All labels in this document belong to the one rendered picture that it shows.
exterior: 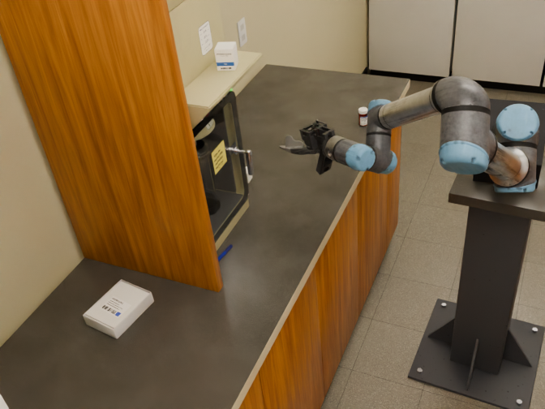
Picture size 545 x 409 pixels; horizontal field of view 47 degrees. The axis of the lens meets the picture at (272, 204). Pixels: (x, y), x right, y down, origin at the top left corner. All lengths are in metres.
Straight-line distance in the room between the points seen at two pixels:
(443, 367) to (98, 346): 1.55
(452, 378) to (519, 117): 1.25
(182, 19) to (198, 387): 0.92
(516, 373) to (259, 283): 1.37
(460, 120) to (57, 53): 0.98
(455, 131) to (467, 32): 3.11
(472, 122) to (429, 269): 1.76
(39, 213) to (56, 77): 0.46
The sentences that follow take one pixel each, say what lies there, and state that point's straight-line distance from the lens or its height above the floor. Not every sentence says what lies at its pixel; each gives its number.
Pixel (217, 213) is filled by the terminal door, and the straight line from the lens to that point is 1.90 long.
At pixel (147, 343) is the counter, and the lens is 1.76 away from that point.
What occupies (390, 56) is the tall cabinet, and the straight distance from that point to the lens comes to 4.84.
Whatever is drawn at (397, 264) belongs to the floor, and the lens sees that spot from 3.25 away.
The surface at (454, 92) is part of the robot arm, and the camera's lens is 1.60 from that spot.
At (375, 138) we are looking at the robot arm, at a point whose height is 1.22.
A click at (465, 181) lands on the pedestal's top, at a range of 2.23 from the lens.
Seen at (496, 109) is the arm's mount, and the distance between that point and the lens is 2.21.
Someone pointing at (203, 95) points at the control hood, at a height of 1.51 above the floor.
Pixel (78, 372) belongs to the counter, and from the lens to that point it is 1.76.
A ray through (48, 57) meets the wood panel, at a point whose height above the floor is 1.64.
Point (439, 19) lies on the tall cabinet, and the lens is 4.65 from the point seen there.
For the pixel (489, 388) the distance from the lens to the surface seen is 2.79.
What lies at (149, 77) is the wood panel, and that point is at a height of 1.62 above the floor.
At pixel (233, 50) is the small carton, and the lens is 1.69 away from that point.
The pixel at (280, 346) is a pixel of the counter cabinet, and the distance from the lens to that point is 1.90.
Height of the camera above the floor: 2.23
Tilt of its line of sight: 37 degrees down
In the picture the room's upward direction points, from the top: 7 degrees counter-clockwise
